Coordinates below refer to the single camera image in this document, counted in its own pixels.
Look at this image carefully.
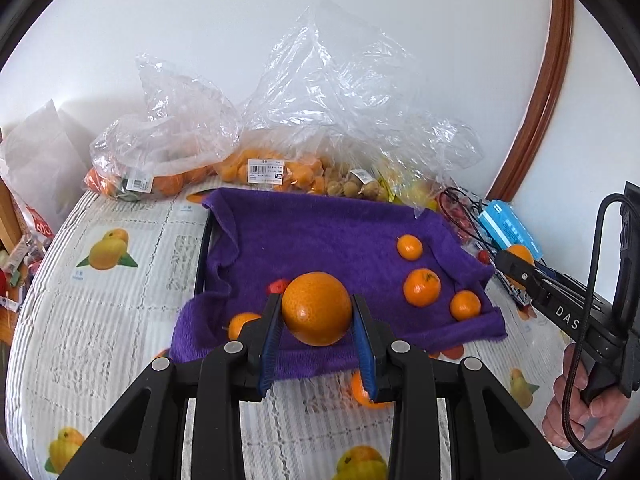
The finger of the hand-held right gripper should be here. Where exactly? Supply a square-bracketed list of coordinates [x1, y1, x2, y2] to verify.
[494, 251, 547, 307]

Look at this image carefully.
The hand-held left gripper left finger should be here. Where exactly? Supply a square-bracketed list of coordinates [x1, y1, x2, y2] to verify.
[57, 292, 286, 480]

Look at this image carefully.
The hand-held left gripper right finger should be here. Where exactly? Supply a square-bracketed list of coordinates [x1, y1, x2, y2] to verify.
[350, 294, 573, 480]

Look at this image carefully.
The oval orange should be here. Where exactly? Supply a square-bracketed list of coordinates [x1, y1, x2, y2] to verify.
[504, 243, 537, 292]

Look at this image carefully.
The small orange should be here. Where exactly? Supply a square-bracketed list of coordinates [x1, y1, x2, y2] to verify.
[228, 312, 263, 341]
[396, 234, 424, 262]

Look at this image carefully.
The large smooth orange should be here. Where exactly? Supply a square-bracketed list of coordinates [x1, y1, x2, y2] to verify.
[281, 271, 353, 347]

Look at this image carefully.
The medium orange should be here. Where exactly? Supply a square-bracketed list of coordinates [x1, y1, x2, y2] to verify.
[350, 370, 396, 410]
[449, 290, 482, 321]

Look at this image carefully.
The large orange with stem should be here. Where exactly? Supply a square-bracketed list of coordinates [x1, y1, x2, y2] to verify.
[403, 268, 442, 307]

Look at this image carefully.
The person's right hand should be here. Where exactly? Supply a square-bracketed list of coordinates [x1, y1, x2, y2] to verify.
[541, 345, 640, 448]

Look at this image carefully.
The blue tissue pack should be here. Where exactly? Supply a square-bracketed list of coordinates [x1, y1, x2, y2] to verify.
[477, 200, 542, 261]

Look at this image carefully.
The bag of red tomatoes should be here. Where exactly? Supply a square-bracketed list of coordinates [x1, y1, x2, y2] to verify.
[435, 190, 483, 251]

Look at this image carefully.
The purple towel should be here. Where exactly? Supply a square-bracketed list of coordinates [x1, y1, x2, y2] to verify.
[170, 187, 507, 381]

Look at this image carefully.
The bag of yellow fruit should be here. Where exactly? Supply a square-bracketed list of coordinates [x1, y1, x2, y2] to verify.
[375, 110, 483, 213]

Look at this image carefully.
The clear bag of longans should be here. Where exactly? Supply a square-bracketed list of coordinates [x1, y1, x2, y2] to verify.
[310, 0, 436, 202]

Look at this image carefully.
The fruit print lace tablecloth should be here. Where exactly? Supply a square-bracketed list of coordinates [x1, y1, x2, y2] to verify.
[5, 187, 601, 480]

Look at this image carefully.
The clear bag of small oranges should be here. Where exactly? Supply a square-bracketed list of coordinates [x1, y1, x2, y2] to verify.
[212, 25, 331, 193]

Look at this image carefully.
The clear bag of mandarins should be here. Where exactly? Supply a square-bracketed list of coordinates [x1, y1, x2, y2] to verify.
[89, 52, 241, 201]

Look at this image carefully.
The red shopping bag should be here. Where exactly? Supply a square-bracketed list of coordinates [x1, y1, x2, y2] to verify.
[22, 206, 56, 251]

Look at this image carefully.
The wooden chair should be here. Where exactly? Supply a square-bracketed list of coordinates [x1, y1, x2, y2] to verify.
[0, 130, 23, 256]

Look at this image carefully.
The white plastic bag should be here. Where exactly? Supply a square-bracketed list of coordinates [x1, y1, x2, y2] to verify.
[0, 99, 93, 241]

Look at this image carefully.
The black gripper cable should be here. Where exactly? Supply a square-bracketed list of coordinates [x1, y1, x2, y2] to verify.
[560, 194, 631, 468]

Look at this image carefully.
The black cable bundle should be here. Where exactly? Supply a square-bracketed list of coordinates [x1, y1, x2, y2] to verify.
[437, 186, 501, 256]

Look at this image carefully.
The wooden door frame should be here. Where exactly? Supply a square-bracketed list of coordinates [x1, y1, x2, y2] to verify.
[485, 0, 576, 203]

